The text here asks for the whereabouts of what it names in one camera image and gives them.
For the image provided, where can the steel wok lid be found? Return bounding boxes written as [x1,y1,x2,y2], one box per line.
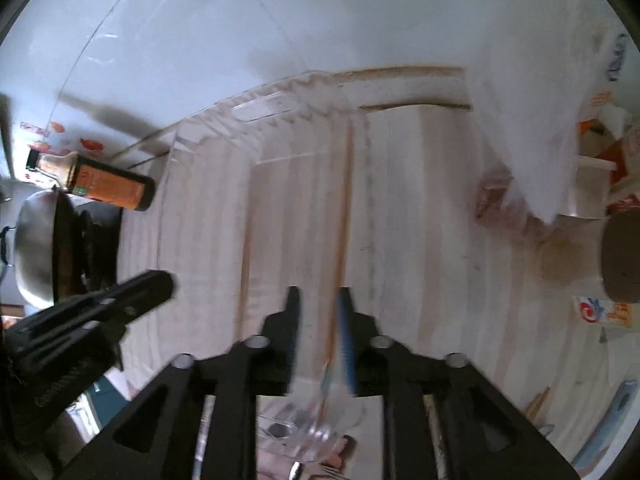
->
[14,187,66,308]

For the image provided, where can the black wok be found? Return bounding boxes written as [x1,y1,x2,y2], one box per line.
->
[52,192,90,296]

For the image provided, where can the chopsticks and spoons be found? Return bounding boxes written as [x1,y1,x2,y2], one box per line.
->
[320,122,357,411]

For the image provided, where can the black gas stove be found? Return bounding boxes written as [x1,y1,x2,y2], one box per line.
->
[75,205,123,291]

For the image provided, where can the clear plastic utensil tray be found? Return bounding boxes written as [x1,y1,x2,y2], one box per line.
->
[155,71,388,466]

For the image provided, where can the brown sauce bottle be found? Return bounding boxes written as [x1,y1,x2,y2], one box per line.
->
[26,150,156,212]

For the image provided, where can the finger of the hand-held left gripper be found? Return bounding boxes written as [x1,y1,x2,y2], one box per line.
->
[10,271,174,346]

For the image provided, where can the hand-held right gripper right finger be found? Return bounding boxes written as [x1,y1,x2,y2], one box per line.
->
[337,287,581,480]

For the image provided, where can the blue cabinet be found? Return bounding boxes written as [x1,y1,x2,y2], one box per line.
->
[92,377,132,426]

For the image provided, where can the red blue packet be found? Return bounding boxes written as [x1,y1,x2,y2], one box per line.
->
[572,295,633,328]

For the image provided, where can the wooden chopstick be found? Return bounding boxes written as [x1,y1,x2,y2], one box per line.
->
[522,387,551,418]

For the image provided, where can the white plastic bag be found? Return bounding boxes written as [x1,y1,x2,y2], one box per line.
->
[465,20,640,226]

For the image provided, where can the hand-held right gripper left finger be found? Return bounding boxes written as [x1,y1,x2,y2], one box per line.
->
[60,286,303,480]

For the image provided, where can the group of wall stickers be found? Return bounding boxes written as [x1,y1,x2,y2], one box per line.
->
[20,120,106,157]

